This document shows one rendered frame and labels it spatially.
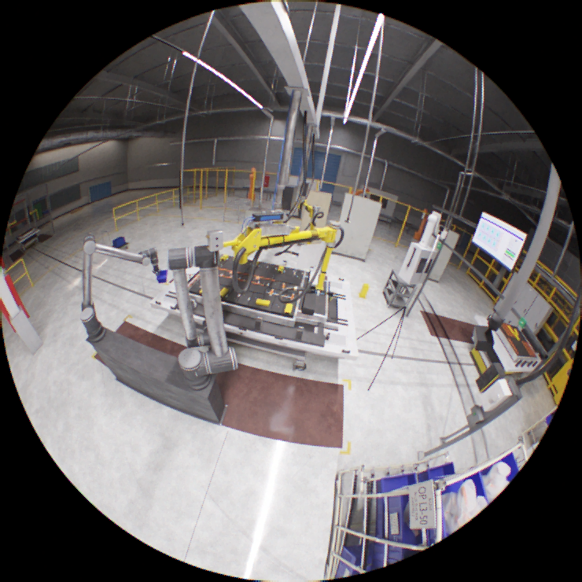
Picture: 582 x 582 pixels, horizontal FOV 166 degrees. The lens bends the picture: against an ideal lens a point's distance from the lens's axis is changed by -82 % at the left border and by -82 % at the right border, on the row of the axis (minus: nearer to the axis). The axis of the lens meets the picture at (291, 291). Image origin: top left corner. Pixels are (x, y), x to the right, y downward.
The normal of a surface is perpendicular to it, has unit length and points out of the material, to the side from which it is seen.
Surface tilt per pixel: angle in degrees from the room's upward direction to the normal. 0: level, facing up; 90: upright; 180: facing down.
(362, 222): 90
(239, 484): 0
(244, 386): 0
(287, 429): 0
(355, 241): 90
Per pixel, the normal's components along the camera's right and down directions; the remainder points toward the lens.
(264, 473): 0.14, -0.81
